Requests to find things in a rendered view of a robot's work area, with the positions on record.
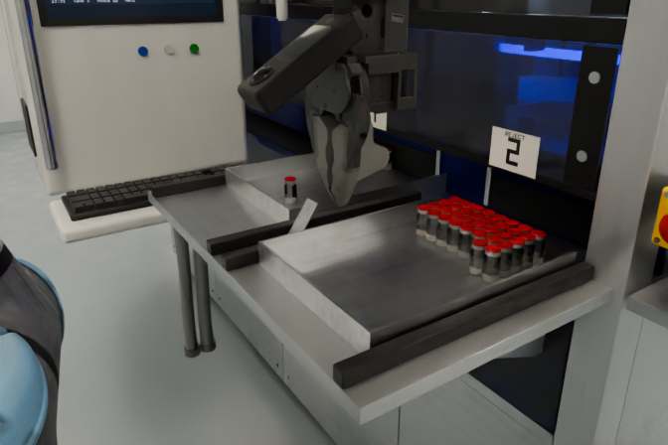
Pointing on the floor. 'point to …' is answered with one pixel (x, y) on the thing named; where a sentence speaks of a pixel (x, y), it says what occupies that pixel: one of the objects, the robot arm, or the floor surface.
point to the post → (623, 216)
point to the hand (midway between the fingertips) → (334, 195)
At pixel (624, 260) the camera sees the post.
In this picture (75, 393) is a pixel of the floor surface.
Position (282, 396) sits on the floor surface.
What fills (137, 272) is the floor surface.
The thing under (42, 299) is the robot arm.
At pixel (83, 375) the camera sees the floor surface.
